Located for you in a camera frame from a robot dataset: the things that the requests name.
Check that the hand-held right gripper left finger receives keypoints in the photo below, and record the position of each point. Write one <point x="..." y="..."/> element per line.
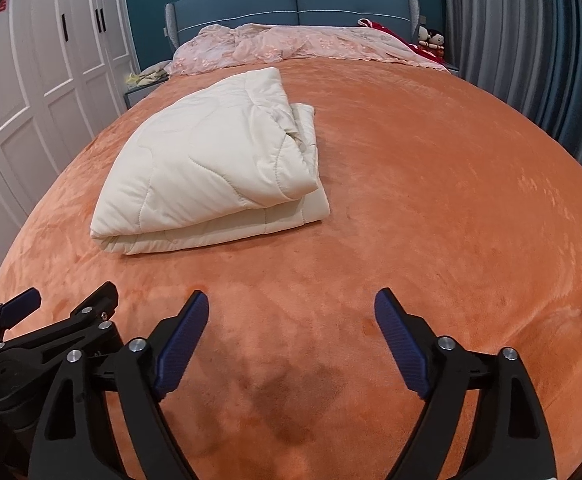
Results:
<point x="181" y="345"/>

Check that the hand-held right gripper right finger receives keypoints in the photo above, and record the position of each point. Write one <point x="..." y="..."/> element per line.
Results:
<point x="401" y="345"/>

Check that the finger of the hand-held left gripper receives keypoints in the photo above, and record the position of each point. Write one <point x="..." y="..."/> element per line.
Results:
<point x="96" y="305"/>
<point x="18" y="306"/>

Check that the cream quilted jacket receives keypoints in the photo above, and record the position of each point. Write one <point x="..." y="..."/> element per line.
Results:
<point x="196" y="170"/>

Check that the orange plush blanket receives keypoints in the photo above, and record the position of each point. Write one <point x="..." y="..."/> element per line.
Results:
<point x="421" y="185"/>

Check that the grey nightstand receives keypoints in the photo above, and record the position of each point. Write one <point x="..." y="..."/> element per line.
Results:
<point x="451" y="67"/>
<point x="138" y="92"/>

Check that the white wardrobe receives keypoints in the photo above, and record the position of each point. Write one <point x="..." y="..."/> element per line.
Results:
<point x="31" y="85"/>

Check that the pale crumpled cloth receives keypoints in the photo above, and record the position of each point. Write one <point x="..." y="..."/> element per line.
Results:
<point x="151" y="77"/>

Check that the red cushion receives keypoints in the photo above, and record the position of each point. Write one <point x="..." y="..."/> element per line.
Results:
<point x="433" y="56"/>

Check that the plush doll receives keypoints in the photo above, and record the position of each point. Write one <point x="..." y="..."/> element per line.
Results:
<point x="423" y="35"/>
<point x="436" y="38"/>

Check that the grey curtain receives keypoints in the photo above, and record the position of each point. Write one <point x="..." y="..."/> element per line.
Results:
<point x="521" y="60"/>

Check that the pink floral quilt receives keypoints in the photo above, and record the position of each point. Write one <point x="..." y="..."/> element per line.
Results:
<point x="271" y="47"/>

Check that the red cloth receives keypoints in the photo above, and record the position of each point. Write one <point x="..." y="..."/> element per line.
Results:
<point x="383" y="30"/>

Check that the blue padded headboard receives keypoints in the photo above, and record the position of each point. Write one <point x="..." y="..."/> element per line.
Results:
<point x="271" y="5"/>

